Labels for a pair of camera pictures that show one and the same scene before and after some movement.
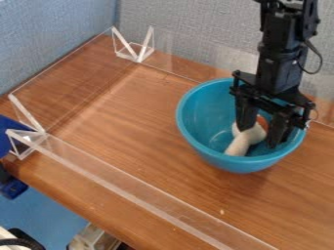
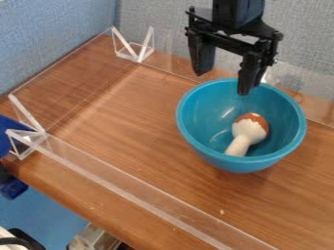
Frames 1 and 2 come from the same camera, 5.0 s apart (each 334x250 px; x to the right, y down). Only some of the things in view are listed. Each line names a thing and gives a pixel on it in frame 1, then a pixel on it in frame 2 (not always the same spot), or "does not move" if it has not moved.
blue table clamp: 12,187 does not move
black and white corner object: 15,239 does not move
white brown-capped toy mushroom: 250,136 does not move
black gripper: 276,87 → 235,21
